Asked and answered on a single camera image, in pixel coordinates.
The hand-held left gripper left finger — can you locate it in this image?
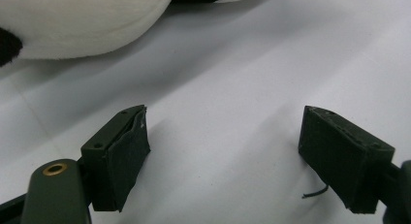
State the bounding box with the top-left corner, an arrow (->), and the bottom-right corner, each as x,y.
80,104 -> 151,212

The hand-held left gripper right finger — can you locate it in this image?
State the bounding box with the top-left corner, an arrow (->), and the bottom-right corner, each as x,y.
298,105 -> 395,214

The panda plush toy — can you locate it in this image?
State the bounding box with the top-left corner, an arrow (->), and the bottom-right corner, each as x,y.
0,0 -> 266,68

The light blue table mat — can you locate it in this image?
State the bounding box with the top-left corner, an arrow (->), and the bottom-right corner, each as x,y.
0,0 -> 411,224

